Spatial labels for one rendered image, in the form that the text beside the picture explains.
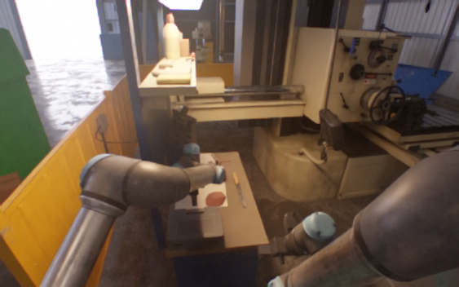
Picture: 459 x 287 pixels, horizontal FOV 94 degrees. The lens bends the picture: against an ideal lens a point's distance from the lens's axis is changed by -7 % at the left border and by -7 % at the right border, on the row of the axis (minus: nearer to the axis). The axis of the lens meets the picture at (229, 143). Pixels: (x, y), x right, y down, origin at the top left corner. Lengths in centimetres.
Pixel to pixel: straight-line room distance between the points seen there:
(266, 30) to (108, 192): 232
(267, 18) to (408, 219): 247
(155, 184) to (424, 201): 48
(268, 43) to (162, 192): 228
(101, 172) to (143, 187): 12
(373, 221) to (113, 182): 51
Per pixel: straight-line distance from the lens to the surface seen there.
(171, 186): 58
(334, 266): 41
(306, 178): 277
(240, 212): 135
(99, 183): 61
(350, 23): 312
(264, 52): 265
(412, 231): 30
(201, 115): 226
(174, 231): 118
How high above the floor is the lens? 189
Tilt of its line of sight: 28 degrees down
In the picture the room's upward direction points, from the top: 2 degrees clockwise
